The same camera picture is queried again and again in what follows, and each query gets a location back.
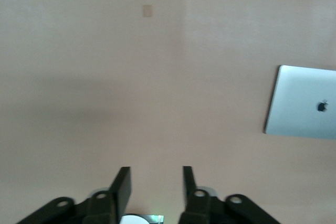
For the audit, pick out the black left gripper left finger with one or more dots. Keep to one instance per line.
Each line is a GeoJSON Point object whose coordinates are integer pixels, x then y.
{"type": "Point", "coordinates": [105, 208]}

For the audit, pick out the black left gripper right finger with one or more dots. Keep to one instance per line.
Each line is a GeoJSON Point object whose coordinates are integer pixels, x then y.
{"type": "Point", "coordinates": [199, 208]}

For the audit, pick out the grey laptop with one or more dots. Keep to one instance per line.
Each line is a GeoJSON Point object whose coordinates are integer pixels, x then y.
{"type": "Point", "coordinates": [296, 103]}

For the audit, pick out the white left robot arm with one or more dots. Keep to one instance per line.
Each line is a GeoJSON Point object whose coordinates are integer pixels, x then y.
{"type": "Point", "coordinates": [134, 220]}

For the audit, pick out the small brown tape patch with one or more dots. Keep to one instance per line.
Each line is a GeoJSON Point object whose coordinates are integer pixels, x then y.
{"type": "Point", "coordinates": [147, 11]}

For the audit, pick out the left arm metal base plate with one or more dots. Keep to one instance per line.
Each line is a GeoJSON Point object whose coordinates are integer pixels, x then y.
{"type": "Point", "coordinates": [155, 220]}

